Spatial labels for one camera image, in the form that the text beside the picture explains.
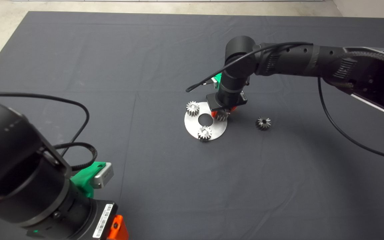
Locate round metal plate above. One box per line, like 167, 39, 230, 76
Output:
184, 102, 228, 141

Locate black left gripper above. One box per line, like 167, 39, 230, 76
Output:
66, 198, 130, 240

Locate small steel gear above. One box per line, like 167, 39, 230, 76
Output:
197, 126, 213, 142
186, 101, 200, 117
255, 117, 271, 131

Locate dark grey table cloth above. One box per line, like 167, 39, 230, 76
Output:
0, 11, 384, 240

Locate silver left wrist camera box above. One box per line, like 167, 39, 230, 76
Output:
92, 163, 114, 189

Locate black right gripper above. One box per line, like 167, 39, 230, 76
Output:
206, 90, 248, 118

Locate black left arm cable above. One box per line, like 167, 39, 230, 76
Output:
0, 93, 98, 172

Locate green left camera mount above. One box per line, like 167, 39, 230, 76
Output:
70, 162, 106, 198

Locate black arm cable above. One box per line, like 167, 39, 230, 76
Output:
0, 93, 98, 172
185, 42, 384, 163

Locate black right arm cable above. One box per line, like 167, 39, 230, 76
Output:
185, 42, 384, 163

